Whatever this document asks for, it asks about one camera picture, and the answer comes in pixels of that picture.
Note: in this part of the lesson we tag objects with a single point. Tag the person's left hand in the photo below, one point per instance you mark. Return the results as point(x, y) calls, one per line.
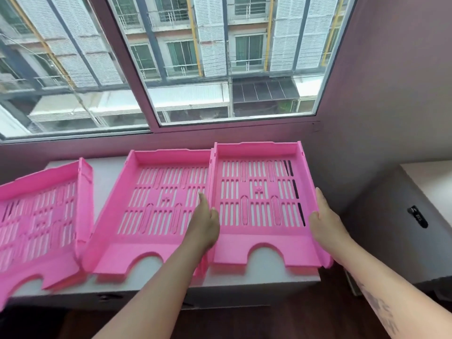
point(203, 231)

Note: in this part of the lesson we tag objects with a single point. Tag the person's right hand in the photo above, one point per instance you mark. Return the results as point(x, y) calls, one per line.
point(328, 229)

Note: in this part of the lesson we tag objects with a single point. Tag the person's left thumb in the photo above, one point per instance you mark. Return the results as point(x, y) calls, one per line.
point(215, 216)

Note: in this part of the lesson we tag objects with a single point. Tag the person's right thumb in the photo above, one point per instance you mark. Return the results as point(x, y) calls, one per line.
point(314, 218)

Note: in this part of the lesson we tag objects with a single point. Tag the pink slotted plastic tray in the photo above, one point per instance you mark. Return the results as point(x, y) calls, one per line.
point(39, 250)
point(148, 250)
point(261, 240)

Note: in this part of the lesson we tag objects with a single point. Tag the person's left forearm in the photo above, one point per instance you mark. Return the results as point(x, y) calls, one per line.
point(155, 293)

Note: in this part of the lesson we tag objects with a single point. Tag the person's right forearm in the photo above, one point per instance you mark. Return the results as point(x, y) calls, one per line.
point(385, 296)

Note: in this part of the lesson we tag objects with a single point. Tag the white low cabinet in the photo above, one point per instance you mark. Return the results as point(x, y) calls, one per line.
point(226, 287)

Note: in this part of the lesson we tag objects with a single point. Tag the white cabinet with black lock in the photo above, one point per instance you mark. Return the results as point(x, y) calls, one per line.
point(399, 222)

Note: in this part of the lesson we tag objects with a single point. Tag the black cabinet lock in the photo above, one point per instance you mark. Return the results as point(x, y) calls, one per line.
point(417, 216)

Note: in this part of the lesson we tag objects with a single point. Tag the sliding glass window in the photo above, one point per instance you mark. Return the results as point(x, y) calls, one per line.
point(152, 102)

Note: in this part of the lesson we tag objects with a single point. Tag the building with white shutters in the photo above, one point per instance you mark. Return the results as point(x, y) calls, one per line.
point(212, 49)

